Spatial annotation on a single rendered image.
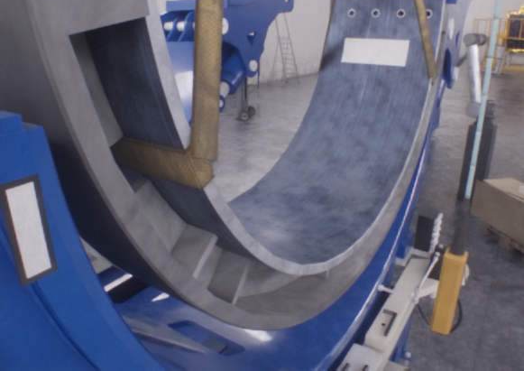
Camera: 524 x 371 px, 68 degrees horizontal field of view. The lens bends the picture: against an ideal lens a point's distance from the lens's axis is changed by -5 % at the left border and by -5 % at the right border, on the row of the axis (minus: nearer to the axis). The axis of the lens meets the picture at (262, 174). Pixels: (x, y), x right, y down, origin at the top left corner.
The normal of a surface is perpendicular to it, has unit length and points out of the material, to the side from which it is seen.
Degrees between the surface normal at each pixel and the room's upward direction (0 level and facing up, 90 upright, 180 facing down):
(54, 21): 90
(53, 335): 90
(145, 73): 104
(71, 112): 90
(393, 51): 75
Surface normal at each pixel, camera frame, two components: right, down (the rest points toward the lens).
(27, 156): 0.83, 0.19
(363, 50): -0.55, 0.03
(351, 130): -0.40, -0.47
